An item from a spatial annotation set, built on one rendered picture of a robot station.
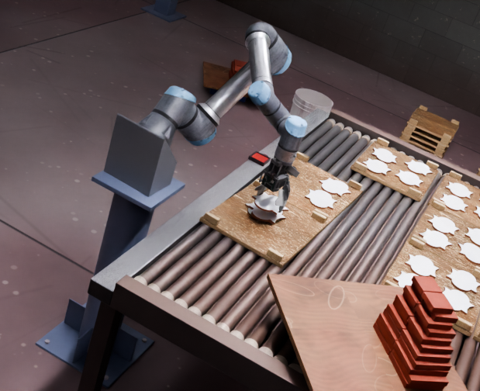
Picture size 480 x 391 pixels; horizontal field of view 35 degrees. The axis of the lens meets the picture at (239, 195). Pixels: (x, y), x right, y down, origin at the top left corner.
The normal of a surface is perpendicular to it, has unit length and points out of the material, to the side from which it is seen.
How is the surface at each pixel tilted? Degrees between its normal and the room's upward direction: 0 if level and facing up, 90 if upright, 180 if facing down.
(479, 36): 90
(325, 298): 0
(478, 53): 90
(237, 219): 0
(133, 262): 0
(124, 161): 90
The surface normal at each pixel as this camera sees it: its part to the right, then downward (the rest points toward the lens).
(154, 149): -0.47, 0.32
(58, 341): 0.29, -0.83
